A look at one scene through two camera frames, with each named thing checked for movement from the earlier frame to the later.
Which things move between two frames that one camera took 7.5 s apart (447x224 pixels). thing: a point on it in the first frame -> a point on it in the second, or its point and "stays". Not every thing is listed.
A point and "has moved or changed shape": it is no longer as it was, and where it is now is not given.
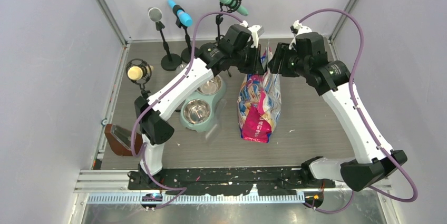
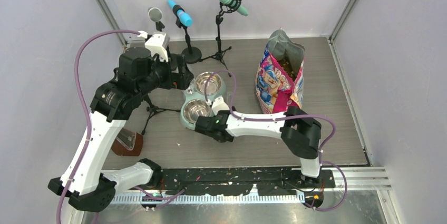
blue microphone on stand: [183, 20] stays
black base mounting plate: [218, 182] stays
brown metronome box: [119, 140] stays
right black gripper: [278, 65] -> [215, 116]
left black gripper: [255, 56] -> [180, 80]
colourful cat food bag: [259, 102] has moved or changed shape
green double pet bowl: [197, 111] stays
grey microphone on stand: [171, 61] stays
